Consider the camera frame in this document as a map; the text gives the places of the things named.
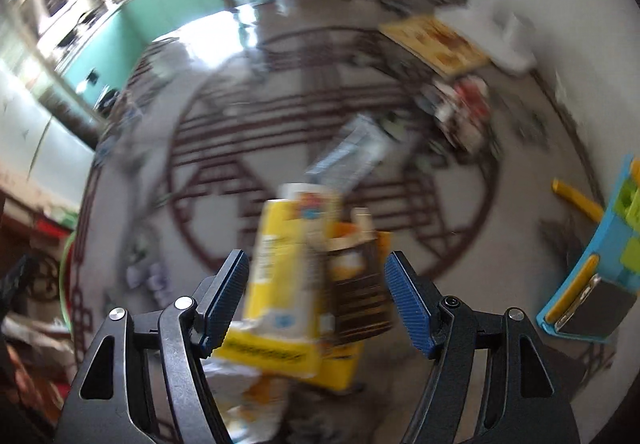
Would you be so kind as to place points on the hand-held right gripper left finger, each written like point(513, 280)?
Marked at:
point(230, 294)

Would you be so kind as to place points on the clear plastic bag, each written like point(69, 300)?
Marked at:
point(350, 149)

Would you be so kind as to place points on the crumpled colourful snack wrapper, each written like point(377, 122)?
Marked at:
point(465, 109)

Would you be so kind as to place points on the grey patterned tablecloth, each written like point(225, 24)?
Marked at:
point(300, 89)

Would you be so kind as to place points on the blue plastic toy stand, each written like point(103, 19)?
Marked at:
point(575, 284)

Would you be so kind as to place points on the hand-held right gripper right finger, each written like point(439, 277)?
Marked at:
point(405, 304)

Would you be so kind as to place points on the yellow drink carton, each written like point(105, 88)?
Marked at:
point(285, 264)

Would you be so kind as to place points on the white refrigerator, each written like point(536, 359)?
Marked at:
point(30, 134)

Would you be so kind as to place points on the turquoise kitchen cabinets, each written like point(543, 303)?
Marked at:
point(150, 14)

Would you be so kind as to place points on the green red plastic basin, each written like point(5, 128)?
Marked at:
point(63, 269)

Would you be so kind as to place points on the yellow plastic stick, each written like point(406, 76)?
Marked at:
point(575, 199)

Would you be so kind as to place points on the orange brown cardboard box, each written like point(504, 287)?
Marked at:
point(360, 294)

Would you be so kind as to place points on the white crumpled wrapper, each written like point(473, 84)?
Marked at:
point(250, 404)

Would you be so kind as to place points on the yellow patterned placemat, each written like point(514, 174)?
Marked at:
point(435, 41)

